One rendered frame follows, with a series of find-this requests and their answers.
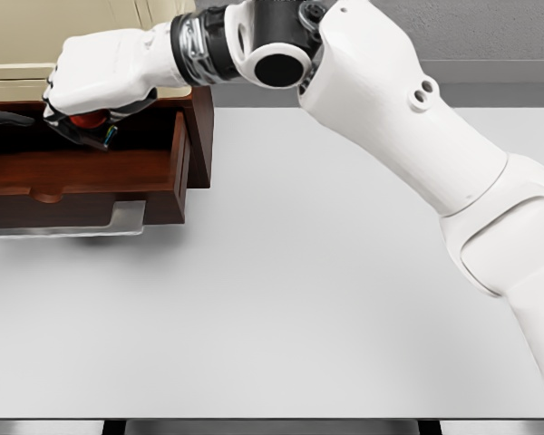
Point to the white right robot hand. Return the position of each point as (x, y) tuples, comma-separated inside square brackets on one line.
[(95, 68)]

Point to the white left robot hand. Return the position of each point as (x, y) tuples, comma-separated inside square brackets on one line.
[(9, 118)]

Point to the black switch with red button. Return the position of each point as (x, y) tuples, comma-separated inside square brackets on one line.
[(89, 119)]

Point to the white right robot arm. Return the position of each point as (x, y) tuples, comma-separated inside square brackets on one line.
[(458, 149)]

